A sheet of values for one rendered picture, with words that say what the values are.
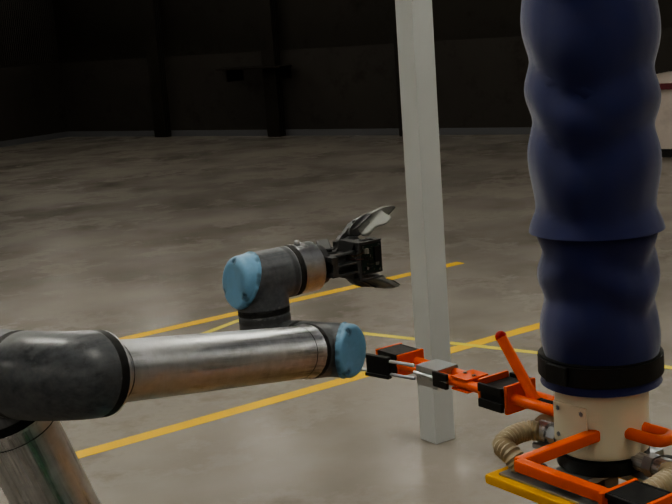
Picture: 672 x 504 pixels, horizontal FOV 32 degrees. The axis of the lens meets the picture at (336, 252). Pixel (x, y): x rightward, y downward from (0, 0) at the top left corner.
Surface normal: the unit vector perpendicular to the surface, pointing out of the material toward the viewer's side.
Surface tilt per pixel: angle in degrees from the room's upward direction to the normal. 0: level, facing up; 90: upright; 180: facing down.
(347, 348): 88
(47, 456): 91
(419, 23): 90
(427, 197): 90
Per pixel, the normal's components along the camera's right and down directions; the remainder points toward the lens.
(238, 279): -0.81, 0.08
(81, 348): 0.28, -0.66
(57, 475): 0.68, 0.10
